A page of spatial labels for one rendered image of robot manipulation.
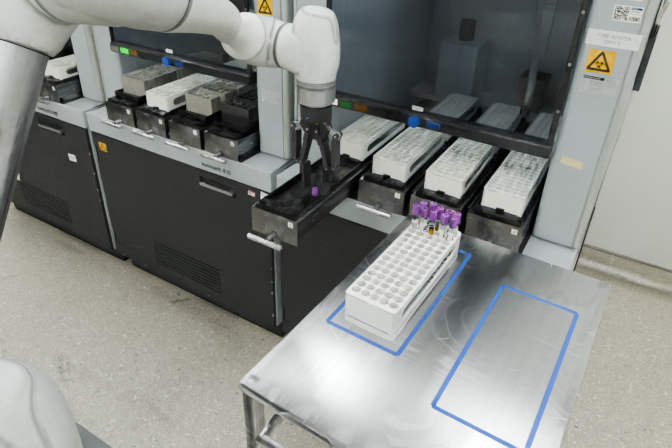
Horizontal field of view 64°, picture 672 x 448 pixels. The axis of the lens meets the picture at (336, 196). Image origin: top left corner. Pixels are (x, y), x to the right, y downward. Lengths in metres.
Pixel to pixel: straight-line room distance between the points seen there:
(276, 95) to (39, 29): 0.90
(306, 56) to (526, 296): 0.66
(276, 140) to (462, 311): 0.88
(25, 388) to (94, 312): 1.60
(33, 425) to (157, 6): 0.53
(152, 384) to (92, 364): 0.25
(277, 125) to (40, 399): 1.10
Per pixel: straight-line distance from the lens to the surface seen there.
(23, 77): 0.86
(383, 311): 0.92
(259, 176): 1.66
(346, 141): 1.53
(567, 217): 1.40
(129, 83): 2.06
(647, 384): 2.29
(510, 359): 0.98
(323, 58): 1.18
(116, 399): 2.03
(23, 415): 0.77
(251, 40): 1.22
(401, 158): 1.46
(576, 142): 1.32
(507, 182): 1.40
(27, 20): 0.84
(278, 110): 1.64
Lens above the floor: 1.50
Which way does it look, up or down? 30 degrees down
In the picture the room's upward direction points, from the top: 2 degrees clockwise
